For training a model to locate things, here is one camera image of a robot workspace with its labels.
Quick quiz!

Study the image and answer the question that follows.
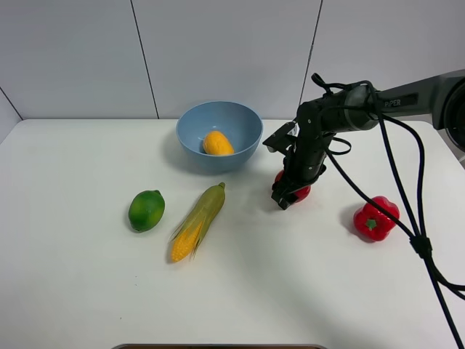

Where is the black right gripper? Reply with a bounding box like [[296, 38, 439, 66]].
[[271, 102, 326, 210]]

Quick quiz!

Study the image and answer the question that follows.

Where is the red apple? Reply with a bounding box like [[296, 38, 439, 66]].
[[273, 170, 311, 203]]

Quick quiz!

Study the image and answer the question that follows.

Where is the yellow mango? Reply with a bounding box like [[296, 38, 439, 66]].
[[203, 130, 235, 156]]

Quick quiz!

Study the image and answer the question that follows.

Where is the green lime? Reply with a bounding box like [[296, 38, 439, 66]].
[[128, 190, 166, 233]]

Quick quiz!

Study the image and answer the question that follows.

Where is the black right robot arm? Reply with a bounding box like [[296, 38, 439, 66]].
[[263, 70, 464, 209]]

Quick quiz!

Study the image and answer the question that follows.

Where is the blue plastic bowl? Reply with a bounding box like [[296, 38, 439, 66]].
[[176, 101, 263, 173]]

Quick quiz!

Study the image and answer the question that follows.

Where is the red bell pepper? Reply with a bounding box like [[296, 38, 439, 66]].
[[353, 196, 400, 241]]

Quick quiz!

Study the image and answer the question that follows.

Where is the corn cob with husk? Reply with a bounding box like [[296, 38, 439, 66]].
[[169, 182, 226, 263]]

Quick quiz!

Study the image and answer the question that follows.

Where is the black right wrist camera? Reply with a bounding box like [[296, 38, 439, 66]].
[[262, 121, 298, 155]]

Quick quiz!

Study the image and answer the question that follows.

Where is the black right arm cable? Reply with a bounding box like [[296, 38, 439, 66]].
[[311, 73, 465, 349]]

